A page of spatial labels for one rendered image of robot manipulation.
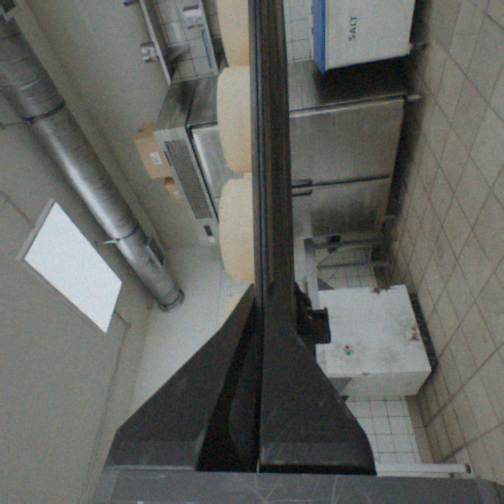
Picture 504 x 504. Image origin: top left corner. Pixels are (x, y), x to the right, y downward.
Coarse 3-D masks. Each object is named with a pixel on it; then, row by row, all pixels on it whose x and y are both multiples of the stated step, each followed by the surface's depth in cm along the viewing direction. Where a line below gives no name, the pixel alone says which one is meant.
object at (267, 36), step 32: (256, 0) 13; (256, 32) 13; (256, 64) 13; (256, 96) 13; (288, 96) 52; (256, 128) 13; (288, 128) 46; (256, 160) 13; (288, 160) 41; (256, 192) 12; (288, 192) 37; (256, 224) 12; (288, 224) 34; (256, 256) 12; (288, 256) 31; (256, 288) 12; (288, 288) 28; (256, 320) 12; (256, 352) 12
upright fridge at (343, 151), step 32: (288, 64) 304; (384, 64) 275; (192, 96) 297; (320, 96) 261; (352, 96) 253; (384, 96) 247; (416, 96) 250; (160, 128) 271; (192, 128) 265; (320, 128) 260; (352, 128) 259; (384, 128) 259; (192, 160) 291; (224, 160) 284; (320, 160) 282; (352, 160) 281; (384, 160) 281; (192, 192) 321; (320, 192) 309; (352, 192) 308; (384, 192) 307; (320, 224) 341; (352, 224) 340
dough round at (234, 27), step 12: (228, 0) 16; (240, 0) 16; (228, 12) 16; (240, 12) 16; (228, 24) 16; (240, 24) 16; (228, 36) 17; (240, 36) 17; (228, 48) 17; (240, 48) 17; (228, 60) 18; (240, 60) 18
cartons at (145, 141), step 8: (144, 128) 305; (152, 128) 302; (136, 136) 296; (144, 136) 293; (152, 136) 291; (136, 144) 296; (144, 144) 296; (152, 144) 295; (144, 152) 301; (152, 152) 301; (160, 152) 300; (144, 160) 307; (152, 160) 306; (160, 160) 306; (152, 168) 312; (160, 168) 312; (168, 168) 312; (152, 176) 318; (160, 176) 318; (168, 176) 318; (168, 184) 331; (176, 192) 341; (176, 200) 355
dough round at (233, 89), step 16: (224, 80) 15; (240, 80) 15; (224, 96) 15; (240, 96) 15; (224, 112) 15; (240, 112) 15; (224, 128) 15; (240, 128) 15; (224, 144) 16; (240, 144) 16; (240, 160) 16
